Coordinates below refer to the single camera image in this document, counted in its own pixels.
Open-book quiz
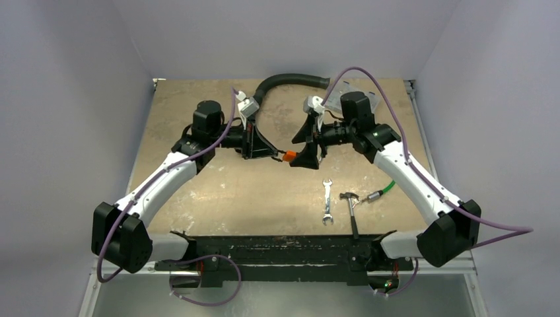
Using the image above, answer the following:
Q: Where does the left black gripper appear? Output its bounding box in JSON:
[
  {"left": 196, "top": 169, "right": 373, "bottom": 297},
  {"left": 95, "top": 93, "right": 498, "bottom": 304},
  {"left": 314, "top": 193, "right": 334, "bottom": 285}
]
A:
[{"left": 210, "top": 116, "right": 277, "bottom": 159}]

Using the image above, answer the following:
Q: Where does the orange black padlock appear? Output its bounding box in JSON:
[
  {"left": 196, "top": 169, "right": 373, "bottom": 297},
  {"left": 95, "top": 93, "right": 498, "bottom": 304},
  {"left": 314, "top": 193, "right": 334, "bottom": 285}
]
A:
[{"left": 272, "top": 151, "right": 298, "bottom": 162}]

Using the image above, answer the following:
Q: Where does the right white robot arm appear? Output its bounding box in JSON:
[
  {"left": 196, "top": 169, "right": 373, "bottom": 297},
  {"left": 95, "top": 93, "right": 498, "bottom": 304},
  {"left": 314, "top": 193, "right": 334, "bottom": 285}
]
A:
[{"left": 288, "top": 91, "right": 481, "bottom": 269}]

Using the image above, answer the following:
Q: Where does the silver open-end wrench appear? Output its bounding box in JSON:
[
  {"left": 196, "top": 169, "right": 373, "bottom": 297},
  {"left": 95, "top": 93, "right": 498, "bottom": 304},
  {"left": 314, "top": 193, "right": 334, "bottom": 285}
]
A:
[{"left": 322, "top": 179, "right": 333, "bottom": 225}]

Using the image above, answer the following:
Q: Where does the clear plastic organizer box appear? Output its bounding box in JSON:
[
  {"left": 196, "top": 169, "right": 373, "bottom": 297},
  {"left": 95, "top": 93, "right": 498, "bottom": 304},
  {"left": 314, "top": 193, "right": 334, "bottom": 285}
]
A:
[{"left": 324, "top": 81, "right": 381, "bottom": 117}]

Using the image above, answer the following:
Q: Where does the small black hammer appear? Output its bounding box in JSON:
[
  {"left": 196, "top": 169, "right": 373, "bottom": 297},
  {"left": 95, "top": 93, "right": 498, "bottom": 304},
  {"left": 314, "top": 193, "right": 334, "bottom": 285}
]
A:
[{"left": 339, "top": 192, "right": 359, "bottom": 240}]

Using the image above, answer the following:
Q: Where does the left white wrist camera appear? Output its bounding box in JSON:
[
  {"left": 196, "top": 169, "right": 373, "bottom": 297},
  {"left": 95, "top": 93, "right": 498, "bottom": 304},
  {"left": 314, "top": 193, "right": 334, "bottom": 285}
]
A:
[{"left": 236, "top": 90, "right": 260, "bottom": 118}]

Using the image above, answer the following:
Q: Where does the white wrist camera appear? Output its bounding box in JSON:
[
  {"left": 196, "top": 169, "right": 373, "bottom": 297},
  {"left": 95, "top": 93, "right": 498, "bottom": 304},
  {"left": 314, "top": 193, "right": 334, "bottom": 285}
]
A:
[
  {"left": 236, "top": 90, "right": 260, "bottom": 118},
  {"left": 303, "top": 96, "right": 325, "bottom": 116}
]

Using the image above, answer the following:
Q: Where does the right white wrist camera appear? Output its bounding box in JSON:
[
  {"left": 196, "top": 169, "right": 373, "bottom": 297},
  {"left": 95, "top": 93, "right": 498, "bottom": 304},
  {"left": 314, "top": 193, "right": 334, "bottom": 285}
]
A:
[{"left": 303, "top": 96, "right": 325, "bottom": 116}]

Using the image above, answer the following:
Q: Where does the black corrugated hose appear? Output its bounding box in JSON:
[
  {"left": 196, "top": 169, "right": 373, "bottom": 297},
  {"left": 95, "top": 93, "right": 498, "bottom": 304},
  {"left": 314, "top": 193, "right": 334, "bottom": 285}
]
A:
[{"left": 251, "top": 73, "right": 331, "bottom": 125}]

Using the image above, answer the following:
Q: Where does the green cable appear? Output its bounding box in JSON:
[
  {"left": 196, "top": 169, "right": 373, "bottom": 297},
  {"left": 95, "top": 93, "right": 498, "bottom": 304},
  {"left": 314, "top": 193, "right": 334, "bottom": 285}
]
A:
[{"left": 363, "top": 180, "right": 397, "bottom": 203}]

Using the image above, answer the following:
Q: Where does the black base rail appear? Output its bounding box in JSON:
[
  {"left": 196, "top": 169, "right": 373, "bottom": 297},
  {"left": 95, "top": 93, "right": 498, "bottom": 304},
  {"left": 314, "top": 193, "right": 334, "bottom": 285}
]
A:
[{"left": 155, "top": 234, "right": 414, "bottom": 287}]

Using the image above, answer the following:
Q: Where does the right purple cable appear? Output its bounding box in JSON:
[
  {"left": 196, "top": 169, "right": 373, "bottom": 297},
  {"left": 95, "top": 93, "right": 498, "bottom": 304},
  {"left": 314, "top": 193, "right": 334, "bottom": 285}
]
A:
[{"left": 321, "top": 66, "right": 534, "bottom": 299}]

